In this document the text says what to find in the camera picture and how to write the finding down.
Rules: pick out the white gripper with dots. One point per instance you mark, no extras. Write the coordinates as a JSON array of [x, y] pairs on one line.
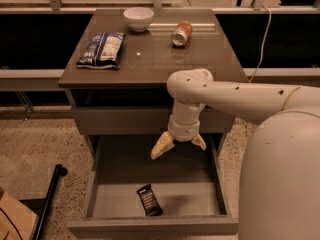
[[182, 129]]

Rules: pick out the black rxbar chocolate bar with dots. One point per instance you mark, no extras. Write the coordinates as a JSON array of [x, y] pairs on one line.
[[149, 201]]

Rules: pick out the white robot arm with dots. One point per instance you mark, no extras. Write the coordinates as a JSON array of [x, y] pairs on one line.
[[279, 196]]

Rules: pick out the open grey middle drawer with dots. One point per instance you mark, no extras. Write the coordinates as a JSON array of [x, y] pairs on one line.
[[185, 181]]

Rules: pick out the grey drawer cabinet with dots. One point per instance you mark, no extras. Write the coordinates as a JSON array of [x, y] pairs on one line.
[[146, 61]]

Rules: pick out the closed grey top drawer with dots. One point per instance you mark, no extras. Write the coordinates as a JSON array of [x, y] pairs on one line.
[[141, 120]]

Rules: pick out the orange soda can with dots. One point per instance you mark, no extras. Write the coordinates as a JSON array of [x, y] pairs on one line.
[[181, 34]]

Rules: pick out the blue white chip bag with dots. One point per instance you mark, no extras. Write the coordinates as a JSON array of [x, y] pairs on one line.
[[103, 51]]

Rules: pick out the black metal stand leg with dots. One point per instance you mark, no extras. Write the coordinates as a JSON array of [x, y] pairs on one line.
[[41, 206]]

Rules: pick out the white ceramic bowl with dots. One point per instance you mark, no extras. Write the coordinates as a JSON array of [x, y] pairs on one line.
[[138, 18]]

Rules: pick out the brown cardboard box left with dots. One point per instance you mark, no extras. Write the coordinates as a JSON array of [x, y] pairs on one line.
[[17, 221]]

